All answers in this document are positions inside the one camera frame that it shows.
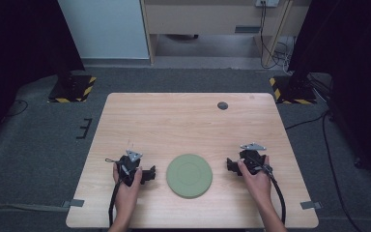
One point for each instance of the grey wall socket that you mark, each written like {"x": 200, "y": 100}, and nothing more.
{"x": 267, "y": 2}

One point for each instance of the grey tape piece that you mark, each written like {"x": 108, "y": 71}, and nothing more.
{"x": 310, "y": 205}
{"x": 74, "y": 203}

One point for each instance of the person's right hand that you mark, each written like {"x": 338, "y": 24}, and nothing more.
{"x": 258, "y": 187}

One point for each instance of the person's left hand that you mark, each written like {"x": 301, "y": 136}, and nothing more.
{"x": 127, "y": 196}

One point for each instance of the grey round table grommet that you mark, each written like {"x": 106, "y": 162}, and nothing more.
{"x": 222, "y": 105}

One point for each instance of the hazard striped stand base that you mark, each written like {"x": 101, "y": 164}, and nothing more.
{"x": 77, "y": 92}
{"x": 290, "y": 95}

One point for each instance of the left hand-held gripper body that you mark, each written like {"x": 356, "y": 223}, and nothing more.
{"x": 128, "y": 169}

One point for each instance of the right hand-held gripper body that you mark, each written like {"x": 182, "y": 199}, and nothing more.
{"x": 253, "y": 159}

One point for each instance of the black curtain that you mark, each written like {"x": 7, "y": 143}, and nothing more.
{"x": 357, "y": 64}
{"x": 19, "y": 48}

